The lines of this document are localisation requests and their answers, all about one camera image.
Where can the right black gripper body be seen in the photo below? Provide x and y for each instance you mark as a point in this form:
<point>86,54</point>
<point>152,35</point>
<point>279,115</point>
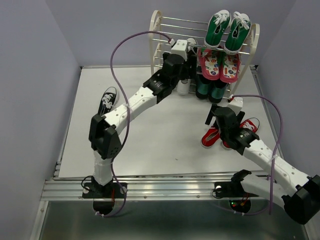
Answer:
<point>222,134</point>

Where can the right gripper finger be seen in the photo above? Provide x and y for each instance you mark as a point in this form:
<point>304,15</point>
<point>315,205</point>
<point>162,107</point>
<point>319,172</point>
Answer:
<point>211,114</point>
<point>240,117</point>

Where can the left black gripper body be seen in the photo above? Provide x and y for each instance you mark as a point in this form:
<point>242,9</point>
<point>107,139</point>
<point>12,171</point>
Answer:
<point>183,74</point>

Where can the red canvas sneaker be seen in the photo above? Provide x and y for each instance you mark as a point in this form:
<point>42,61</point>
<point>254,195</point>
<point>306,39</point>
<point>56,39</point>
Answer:
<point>210,137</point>
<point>250,125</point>

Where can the white sneaker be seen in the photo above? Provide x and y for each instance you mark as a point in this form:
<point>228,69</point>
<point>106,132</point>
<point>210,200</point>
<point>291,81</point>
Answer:
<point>183,87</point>

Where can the black canvas sneaker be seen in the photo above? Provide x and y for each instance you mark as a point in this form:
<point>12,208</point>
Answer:
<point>108,100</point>
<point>192,42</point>

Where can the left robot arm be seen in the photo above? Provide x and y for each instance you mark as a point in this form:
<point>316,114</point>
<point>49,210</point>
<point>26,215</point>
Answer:
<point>105,130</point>

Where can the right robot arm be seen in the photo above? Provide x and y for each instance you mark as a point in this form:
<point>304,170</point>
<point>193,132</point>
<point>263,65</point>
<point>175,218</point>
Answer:
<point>289,188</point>

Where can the left dark green shoe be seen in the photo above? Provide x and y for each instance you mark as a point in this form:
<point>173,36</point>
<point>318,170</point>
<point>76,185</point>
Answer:
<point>203,86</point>

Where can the dark green shoe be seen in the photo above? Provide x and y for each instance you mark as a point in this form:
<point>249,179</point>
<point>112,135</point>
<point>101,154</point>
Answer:
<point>203,86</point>
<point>217,91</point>

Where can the right dark green shoe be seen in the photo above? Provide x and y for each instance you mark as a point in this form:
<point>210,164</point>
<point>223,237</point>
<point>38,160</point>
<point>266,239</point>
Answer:
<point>217,91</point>

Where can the cream metal shoe shelf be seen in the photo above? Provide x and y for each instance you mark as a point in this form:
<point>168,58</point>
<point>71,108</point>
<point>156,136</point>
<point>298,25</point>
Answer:
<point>182,29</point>

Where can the left pink patterned slipper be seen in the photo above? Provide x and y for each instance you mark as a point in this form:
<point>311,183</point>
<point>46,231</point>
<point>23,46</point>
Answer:
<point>210,63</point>

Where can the pink patterned slipper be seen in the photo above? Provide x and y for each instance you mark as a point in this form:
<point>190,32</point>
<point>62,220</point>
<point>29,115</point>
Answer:
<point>229,68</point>
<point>210,63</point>

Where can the right pink patterned slipper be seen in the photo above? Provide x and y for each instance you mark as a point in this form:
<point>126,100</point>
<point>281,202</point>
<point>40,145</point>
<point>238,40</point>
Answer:
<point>229,68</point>

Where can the left green canvas sneaker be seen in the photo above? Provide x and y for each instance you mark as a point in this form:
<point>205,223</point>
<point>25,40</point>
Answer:
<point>217,25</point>

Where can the green canvas sneaker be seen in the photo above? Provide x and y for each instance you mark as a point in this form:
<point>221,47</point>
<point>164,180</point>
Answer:
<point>239,31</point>
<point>217,25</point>

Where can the right green canvas sneaker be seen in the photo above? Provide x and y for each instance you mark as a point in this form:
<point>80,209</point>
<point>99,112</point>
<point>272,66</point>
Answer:
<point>239,31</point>

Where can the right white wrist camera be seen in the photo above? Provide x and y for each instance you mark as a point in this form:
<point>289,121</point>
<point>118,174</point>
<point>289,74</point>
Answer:
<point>236,105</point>

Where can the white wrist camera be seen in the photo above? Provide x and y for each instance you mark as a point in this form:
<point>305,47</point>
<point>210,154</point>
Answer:
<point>180,48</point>
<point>236,105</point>

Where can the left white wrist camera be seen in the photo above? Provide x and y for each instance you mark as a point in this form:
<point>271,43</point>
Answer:
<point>180,48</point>

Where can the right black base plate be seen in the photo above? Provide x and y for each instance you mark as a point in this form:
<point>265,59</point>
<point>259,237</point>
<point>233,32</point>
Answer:
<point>229,189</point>

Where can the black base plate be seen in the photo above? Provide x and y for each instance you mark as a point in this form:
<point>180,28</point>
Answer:
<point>229,189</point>
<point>112,190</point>

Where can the aluminium mounting rail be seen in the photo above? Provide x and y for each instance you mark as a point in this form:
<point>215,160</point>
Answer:
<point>186,188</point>

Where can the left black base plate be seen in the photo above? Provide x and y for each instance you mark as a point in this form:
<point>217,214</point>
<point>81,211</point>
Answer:
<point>112,190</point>

